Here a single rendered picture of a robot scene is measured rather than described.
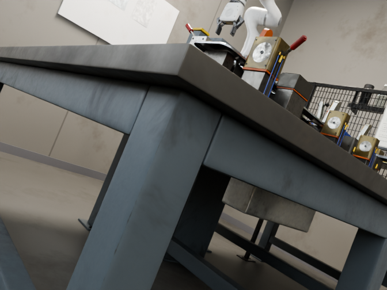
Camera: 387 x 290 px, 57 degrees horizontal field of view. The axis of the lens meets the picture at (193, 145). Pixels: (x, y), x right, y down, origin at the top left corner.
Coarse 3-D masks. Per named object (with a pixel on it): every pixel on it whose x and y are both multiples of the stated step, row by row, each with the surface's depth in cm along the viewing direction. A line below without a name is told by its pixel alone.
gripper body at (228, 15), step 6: (228, 6) 176; (234, 6) 174; (240, 6) 173; (222, 12) 178; (228, 12) 175; (234, 12) 173; (240, 12) 173; (222, 18) 176; (228, 18) 174; (234, 18) 172; (228, 24) 179
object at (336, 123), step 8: (336, 112) 166; (344, 112) 164; (328, 120) 168; (336, 120) 165; (344, 120) 163; (328, 128) 166; (336, 128) 164; (344, 128) 164; (328, 136) 166; (336, 136) 163
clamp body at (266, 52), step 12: (252, 48) 123; (264, 48) 119; (276, 48) 116; (288, 48) 120; (252, 60) 121; (264, 60) 117; (276, 60) 117; (252, 72) 120; (264, 72) 117; (276, 72) 119; (252, 84) 119; (264, 84) 118
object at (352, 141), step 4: (344, 136) 182; (348, 136) 181; (344, 140) 182; (348, 140) 180; (352, 140) 179; (356, 140) 180; (340, 144) 183; (344, 144) 181; (348, 144) 180; (352, 144) 179; (356, 144) 181; (344, 148) 181; (348, 148) 179; (352, 148) 179; (348, 152) 179; (352, 152) 179
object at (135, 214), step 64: (0, 64) 139; (128, 128) 51; (192, 128) 47; (128, 192) 45; (256, 192) 98; (320, 192) 69; (0, 256) 78; (128, 256) 45; (192, 256) 142; (256, 256) 220; (384, 256) 94
